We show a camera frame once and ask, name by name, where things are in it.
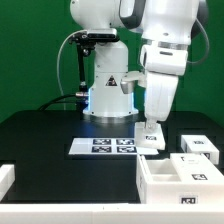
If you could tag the white cabinet body box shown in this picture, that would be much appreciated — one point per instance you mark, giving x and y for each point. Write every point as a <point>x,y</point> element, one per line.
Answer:
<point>158,183</point>

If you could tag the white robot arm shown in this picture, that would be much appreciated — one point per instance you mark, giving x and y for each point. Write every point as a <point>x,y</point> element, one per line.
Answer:
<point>144,41</point>

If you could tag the black camera on stand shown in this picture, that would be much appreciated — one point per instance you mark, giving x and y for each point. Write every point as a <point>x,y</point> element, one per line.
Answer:
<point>85,41</point>

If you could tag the white front fence rail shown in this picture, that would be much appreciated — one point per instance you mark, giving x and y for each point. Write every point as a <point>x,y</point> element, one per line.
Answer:
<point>110,214</point>

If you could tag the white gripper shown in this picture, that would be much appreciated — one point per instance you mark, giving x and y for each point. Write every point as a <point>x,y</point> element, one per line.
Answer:
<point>159,96</point>

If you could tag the white door panel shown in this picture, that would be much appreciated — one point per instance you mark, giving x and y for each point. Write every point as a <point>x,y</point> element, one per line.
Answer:
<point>147,139</point>
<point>192,168</point>

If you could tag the white door panel front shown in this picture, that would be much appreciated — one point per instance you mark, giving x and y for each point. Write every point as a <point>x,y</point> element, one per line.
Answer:
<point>147,139</point>

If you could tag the white left fence block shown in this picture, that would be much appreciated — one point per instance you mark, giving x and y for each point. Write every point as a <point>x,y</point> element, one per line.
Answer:
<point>7,178</point>

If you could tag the white marker base sheet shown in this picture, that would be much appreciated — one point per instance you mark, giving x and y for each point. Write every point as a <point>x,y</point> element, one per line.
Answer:
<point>108,146</point>

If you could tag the white cabinet top block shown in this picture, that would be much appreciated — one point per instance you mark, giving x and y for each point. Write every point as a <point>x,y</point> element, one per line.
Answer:
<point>200,144</point>

